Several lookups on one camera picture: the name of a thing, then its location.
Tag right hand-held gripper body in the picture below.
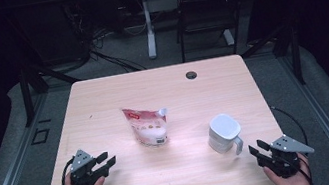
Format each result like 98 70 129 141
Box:
260 130 319 182

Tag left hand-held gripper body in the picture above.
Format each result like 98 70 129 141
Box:
65 145 112 185

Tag white lidded plastic container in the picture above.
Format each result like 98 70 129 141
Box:
203 111 247 161

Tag red and white spouted pouch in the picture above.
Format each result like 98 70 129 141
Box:
121 101 174 152

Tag person's right hand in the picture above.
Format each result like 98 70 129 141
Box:
263 156 314 185

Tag black metal stand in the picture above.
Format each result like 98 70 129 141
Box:
14 58 87 129
236 21 307 95

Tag black table grommet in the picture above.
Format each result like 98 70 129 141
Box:
184 70 199 82

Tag white desk leg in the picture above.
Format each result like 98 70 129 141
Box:
139 0 160 61
222 28 236 47

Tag black folding chair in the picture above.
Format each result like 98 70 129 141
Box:
170 0 261 64

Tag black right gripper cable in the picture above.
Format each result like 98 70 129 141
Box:
269 101 316 185

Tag tangle of black floor cables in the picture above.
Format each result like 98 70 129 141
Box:
63 0 147 83

